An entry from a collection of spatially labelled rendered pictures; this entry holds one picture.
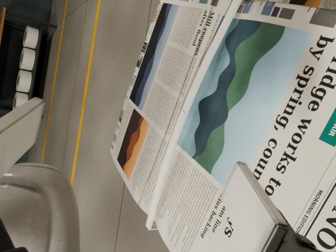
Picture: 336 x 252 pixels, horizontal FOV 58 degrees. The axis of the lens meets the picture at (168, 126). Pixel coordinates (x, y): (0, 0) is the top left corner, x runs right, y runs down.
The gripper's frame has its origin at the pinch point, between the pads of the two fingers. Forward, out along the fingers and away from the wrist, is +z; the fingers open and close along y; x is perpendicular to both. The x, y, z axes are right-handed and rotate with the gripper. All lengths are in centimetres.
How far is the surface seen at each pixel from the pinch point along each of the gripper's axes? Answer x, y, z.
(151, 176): -10.0, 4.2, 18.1
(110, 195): -151, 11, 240
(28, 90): -177, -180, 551
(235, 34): 9.8, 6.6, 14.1
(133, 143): -8.9, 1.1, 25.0
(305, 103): 6.3, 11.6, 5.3
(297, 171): 1.3, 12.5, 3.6
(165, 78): 2.0, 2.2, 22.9
